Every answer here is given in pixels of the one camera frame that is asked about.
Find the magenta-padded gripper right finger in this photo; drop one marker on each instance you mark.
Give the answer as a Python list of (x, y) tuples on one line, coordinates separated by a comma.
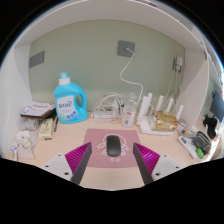
[(146, 159)]

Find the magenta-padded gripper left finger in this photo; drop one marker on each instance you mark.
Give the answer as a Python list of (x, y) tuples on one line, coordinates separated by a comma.
[(78, 159)]

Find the black computer mouse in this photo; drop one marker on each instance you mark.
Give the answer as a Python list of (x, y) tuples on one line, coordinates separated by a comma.
[(113, 145)]

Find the pink printed mouse pad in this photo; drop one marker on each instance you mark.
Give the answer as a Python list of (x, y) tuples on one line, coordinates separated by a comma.
[(100, 136)]

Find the black pen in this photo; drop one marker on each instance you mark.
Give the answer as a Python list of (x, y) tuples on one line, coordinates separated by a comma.
[(55, 124)]

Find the white flat remote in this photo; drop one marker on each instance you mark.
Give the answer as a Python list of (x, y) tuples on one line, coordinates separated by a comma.
[(186, 146)]

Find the gold foil package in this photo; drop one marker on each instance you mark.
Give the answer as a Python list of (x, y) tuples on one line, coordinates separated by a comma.
[(165, 121)]

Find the small cream carton box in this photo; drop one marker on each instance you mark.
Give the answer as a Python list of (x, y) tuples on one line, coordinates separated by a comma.
[(46, 129)]

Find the small round jar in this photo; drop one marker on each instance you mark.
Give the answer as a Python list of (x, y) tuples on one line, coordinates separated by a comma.
[(181, 126)]

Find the white antenna router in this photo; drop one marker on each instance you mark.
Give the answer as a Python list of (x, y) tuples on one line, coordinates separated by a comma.
[(144, 110)]

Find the white power strip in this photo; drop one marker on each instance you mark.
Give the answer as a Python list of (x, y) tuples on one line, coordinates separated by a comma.
[(103, 115)]

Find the clear plastic bags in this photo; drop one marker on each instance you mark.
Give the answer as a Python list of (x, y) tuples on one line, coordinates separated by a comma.
[(28, 146)]

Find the green small item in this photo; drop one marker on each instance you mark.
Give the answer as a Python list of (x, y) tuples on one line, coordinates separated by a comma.
[(200, 153)]

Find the blue detergent bottle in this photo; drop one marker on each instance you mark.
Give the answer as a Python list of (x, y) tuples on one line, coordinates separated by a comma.
[(65, 106)]

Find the dark grey pouch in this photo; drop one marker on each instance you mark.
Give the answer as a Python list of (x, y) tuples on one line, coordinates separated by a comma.
[(201, 142)]

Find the white sachet with yellow print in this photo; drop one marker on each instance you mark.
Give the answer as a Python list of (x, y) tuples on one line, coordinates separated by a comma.
[(14, 151)]

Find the stack of books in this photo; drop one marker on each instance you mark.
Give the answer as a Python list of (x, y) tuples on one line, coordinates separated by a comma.
[(37, 109)]

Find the black bag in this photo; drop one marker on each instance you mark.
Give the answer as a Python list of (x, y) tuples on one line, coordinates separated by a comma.
[(210, 126)]

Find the black monitor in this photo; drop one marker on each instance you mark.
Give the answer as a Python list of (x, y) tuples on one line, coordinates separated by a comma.
[(218, 106)]

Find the white wall adapter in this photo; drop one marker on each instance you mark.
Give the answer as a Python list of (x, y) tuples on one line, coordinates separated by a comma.
[(179, 62)]

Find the grey blank wall plate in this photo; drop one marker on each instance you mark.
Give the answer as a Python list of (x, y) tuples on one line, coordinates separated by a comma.
[(36, 59)]

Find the grey wall socket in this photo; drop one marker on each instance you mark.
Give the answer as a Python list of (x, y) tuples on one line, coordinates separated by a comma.
[(124, 46)]

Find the white wall shelf unit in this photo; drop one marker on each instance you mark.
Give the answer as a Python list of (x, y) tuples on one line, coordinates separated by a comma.
[(110, 13)]

